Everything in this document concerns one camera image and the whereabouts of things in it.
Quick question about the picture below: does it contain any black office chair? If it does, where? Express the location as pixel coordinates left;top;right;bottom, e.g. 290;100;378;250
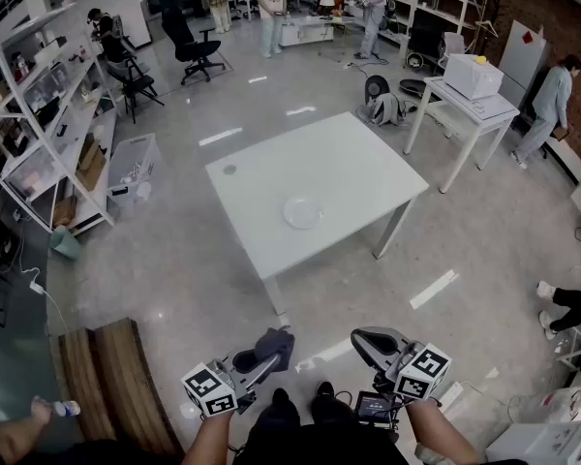
162;7;227;86

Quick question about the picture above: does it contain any person's body in black clothing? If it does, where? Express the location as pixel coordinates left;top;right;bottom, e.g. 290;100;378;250
231;380;408;465

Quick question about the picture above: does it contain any clear plastic water bottle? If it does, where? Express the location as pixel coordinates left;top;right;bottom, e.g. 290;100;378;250
50;398;82;418

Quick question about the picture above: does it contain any grey backpack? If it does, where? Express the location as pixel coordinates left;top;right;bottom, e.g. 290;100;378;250
367;92;406;128

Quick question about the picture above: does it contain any white plate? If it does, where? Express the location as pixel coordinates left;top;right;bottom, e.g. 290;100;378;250
283;196;324;231

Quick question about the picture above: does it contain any black folding chair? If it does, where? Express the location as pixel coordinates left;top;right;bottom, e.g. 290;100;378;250
107;55;167;125

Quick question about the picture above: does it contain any wooden bench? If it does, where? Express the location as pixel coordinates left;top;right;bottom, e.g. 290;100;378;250
57;317;185;459

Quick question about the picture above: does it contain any person's right forearm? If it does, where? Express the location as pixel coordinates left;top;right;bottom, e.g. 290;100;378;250
406;397;480;465

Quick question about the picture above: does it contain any clear plastic storage bin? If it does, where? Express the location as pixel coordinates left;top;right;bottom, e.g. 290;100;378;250
107;133;163;208

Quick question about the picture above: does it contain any grey leaning board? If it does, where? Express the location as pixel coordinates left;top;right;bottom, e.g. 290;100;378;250
498;19;550;110

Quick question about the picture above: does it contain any low white cabinet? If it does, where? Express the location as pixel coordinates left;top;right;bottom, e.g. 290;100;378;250
279;16;336;48

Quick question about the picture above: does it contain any black oval tray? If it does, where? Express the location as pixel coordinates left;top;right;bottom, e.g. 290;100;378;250
399;78;438;99

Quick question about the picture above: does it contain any wooden coat hanger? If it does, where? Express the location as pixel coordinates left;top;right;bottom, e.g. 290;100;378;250
474;18;501;41

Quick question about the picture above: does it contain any white power strip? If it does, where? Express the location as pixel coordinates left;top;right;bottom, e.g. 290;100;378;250
438;381;467;407

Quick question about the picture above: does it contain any mint green paper bag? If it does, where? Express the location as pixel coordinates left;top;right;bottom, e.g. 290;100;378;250
47;225;84;263

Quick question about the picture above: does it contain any white mesh chair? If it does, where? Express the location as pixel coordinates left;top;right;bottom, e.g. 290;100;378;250
443;31;467;60

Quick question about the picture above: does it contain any person's left forearm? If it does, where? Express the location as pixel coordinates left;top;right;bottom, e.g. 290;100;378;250
181;412;234;465

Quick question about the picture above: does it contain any dark grey cloth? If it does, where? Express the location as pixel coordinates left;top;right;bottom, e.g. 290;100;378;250
254;325;296;372

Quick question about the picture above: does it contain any black device with screen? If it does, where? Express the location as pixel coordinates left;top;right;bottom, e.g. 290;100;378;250
355;390;401;428

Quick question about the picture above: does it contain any brown cardboard box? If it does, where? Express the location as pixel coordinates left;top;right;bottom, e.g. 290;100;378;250
75;136;108;192

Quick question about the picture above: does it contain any black round floor fan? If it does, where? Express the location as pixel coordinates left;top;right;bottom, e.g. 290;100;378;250
365;74;394;109

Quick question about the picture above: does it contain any white side table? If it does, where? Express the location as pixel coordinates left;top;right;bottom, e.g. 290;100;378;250
404;76;522;195

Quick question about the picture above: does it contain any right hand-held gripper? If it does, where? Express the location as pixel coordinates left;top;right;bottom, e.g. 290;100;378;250
351;326;452;401

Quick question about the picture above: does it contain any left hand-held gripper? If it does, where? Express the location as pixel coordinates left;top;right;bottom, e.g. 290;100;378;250
181;349;291;419

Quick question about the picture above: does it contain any white metal stool frame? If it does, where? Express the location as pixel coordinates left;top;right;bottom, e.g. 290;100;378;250
554;325;581;370

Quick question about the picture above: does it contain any white metal shelf rack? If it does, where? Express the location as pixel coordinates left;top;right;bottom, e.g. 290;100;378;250
0;2;122;235

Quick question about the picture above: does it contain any white microwave oven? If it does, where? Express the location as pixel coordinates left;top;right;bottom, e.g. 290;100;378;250
443;53;505;102

